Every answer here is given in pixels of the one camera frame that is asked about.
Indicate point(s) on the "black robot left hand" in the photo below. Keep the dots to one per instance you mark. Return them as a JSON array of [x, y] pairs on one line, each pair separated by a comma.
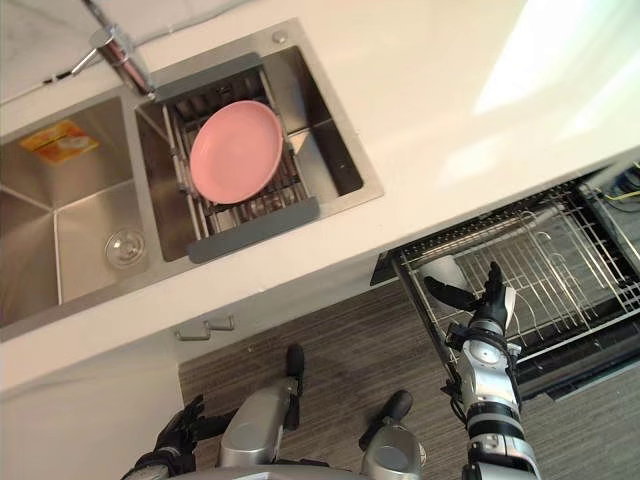
[[182, 430]]

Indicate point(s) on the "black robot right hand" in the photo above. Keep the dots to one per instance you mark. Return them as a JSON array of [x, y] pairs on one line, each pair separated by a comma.
[[492, 302]]

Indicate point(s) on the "white cup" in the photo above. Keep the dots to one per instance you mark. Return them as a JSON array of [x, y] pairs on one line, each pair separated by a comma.
[[444, 267]]

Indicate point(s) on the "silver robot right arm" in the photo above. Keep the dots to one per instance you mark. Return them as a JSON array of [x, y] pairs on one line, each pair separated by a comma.
[[487, 380]]

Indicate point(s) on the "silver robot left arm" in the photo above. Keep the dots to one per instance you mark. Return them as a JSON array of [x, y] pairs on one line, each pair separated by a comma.
[[157, 465]]

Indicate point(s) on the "black dishwasher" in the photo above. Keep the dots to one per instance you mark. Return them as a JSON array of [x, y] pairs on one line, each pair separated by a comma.
[[590, 350]]

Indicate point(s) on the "grey sink drying rack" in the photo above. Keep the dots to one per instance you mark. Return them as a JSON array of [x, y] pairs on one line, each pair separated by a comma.
[[215, 247]]

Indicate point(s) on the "round sink drain strainer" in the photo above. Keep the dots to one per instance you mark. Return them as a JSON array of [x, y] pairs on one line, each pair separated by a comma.
[[125, 249]]

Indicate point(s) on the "stainless steel double sink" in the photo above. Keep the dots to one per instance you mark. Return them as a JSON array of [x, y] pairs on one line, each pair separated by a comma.
[[80, 200]]

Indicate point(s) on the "round metal sink button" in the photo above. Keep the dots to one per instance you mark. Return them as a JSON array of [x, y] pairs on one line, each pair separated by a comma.
[[276, 36]]

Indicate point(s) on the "silver robot right leg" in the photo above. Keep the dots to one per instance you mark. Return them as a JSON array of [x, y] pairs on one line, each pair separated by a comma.
[[392, 450]]

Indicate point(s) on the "pink plate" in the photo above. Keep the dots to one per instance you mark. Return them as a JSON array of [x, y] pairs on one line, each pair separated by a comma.
[[235, 150]]

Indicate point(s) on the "chrome kitchen faucet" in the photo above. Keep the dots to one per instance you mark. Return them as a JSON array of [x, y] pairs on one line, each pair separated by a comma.
[[122, 57]]

